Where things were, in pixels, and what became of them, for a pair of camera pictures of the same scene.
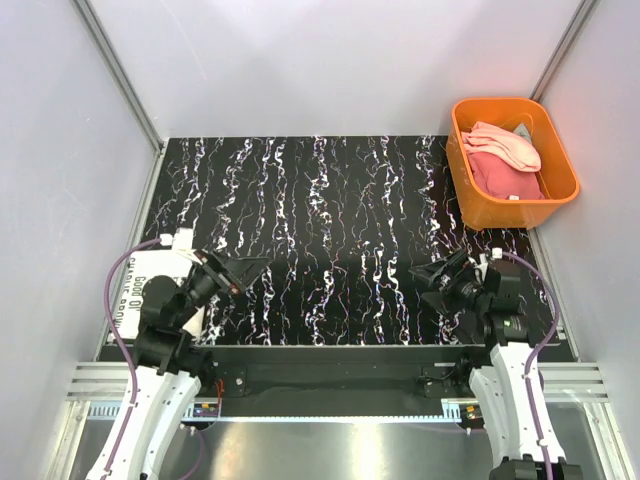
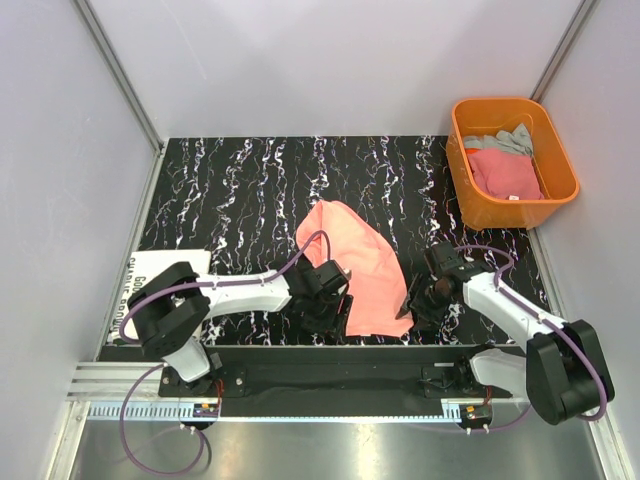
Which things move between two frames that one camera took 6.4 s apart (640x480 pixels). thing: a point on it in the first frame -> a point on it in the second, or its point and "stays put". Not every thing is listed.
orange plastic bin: [557, 178] stays put
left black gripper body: [209, 278] -> [322, 316]
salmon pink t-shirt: [488, 139] -> [380, 302]
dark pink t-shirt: [503, 180] stays put
